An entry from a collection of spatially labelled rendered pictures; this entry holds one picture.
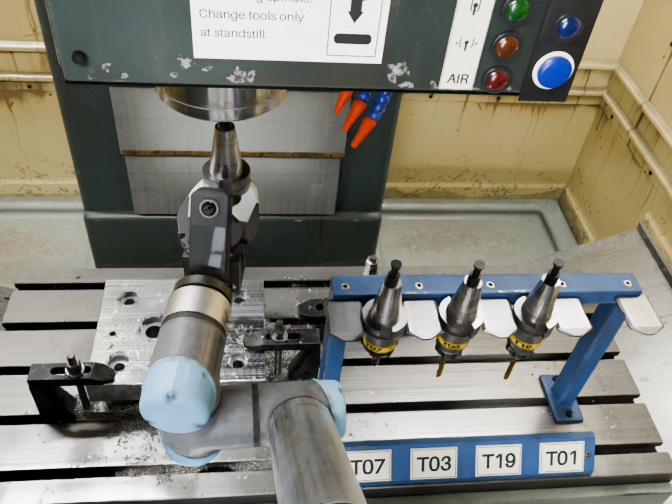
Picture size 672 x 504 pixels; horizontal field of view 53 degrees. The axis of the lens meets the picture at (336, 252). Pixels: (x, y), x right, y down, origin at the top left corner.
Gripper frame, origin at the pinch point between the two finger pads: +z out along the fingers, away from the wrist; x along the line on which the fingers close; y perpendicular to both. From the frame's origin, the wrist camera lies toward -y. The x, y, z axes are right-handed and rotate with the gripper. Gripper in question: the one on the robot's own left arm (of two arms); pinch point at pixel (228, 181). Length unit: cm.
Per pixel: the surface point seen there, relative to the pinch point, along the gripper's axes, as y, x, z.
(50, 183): 68, -64, 72
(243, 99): -18.8, 3.6, -8.3
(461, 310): 9.4, 33.4, -11.2
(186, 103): -17.9, -2.6, -8.7
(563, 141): 52, 82, 94
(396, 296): 6.5, 24.0, -12.3
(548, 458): 41, 55, -15
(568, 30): -35, 32, -18
